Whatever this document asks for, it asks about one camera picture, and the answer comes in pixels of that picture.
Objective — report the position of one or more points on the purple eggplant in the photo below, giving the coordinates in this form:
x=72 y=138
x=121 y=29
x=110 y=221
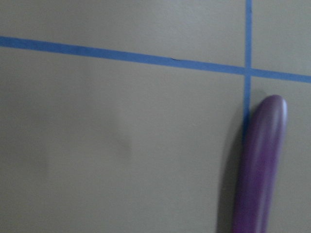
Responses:
x=258 y=166

